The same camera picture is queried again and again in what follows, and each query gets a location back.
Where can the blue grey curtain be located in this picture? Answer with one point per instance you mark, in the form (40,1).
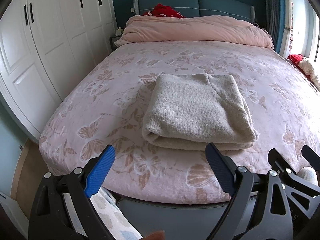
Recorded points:
(279,15)

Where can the person's right hand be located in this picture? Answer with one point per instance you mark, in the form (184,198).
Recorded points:
(158,235)

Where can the beige sweater with black hearts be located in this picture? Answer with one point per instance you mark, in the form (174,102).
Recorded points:
(186,112)

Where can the white wardrobe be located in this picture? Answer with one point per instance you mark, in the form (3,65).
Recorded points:
(47,48)

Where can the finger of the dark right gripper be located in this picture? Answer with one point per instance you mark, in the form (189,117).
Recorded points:
(310,156)

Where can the teal upholstered headboard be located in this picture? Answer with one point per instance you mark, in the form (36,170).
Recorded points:
(200,8)

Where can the person's patterned trouser leg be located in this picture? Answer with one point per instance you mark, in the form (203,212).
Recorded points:
(120,228)

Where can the red pillow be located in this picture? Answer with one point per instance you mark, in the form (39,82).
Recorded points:
(163,11)

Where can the red cloth on windowsill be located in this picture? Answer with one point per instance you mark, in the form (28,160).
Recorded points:
(295,59)

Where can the pink butterfly bed cover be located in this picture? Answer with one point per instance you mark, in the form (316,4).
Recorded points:
(108,107)

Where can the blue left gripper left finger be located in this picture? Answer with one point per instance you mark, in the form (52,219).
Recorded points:
(62,207)

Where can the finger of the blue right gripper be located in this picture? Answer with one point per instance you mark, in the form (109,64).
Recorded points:
(278,163)

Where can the pink duvet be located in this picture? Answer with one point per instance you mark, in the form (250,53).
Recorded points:
(206,28)

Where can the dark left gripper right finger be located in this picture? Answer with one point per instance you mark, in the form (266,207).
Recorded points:
(258,208)

